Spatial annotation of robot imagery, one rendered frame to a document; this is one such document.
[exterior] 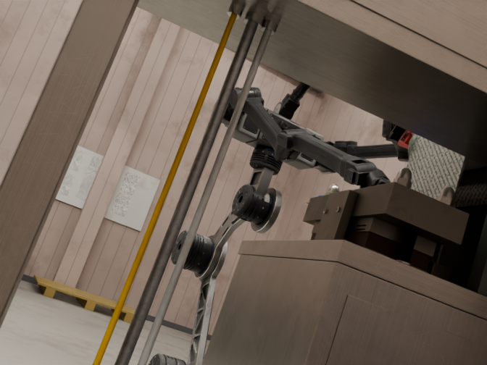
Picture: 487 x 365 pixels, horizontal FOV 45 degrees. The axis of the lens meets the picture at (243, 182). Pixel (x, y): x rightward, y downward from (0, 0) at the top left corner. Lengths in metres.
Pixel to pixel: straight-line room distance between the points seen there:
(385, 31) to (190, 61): 8.39
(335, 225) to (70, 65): 0.63
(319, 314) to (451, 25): 0.49
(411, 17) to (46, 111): 0.51
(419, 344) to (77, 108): 0.69
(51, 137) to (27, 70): 7.91
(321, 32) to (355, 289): 0.43
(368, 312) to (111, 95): 7.90
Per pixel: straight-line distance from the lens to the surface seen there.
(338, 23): 0.84
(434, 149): 1.42
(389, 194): 1.06
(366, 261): 1.03
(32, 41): 8.75
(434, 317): 1.10
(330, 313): 1.00
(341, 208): 1.17
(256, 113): 2.15
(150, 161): 8.77
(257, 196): 2.42
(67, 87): 0.76
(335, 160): 1.72
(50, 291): 7.47
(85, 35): 0.78
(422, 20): 0.89
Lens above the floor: 0.75
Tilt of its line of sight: 11 degrees up
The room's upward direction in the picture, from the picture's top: 20 degrees clockwise
